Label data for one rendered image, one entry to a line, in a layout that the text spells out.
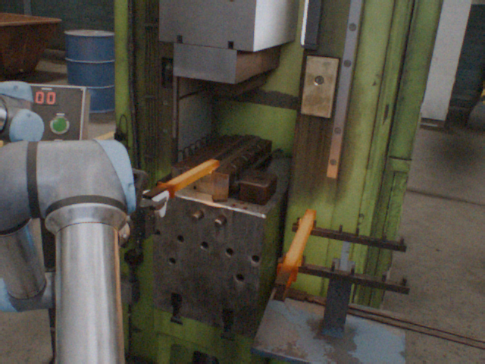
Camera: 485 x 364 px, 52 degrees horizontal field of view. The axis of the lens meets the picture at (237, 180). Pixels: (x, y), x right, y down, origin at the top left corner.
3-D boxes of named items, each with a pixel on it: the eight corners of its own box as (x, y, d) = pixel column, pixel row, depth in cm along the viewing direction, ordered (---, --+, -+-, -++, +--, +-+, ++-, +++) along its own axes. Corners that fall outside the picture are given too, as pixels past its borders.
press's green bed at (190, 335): (243, 443, 179) (253, 338, 161) (153, 407, 191) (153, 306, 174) (287, 349, 227) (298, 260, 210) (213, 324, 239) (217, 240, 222)
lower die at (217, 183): (227, 198, 154) (229, 172, 151) (170, 185, 161) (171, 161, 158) (270, 159, 191) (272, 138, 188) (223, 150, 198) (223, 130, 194)
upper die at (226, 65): (234, 84, 141) (236, 50, 138) (173, 75, 148) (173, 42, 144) (279, 66, 178) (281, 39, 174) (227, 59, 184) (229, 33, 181)
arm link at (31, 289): (-68, 192, 64) (1, 328, 102) (24, 188, 67) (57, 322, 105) (-55, 125, 70) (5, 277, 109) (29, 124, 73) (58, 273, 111)
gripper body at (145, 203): (132, 224, 126) (104, 243, 115) (132, 192, 123) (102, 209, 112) (159, 230, 123) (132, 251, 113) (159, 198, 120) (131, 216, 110)
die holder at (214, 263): (253, 339, 161) (265, 215, 145) (151, 307, 173) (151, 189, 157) (299, 259, 210) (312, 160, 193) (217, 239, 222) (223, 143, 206)
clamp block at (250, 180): (264, 206, 151) (266, 186, 148) (238, 200, 153) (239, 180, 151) (276, 192, 161) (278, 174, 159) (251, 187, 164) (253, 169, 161)
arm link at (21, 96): (-15, 83, 114) (17, 79, 121) (-9, 129, 118) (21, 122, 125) (7, 88, 110) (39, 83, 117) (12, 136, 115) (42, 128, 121)
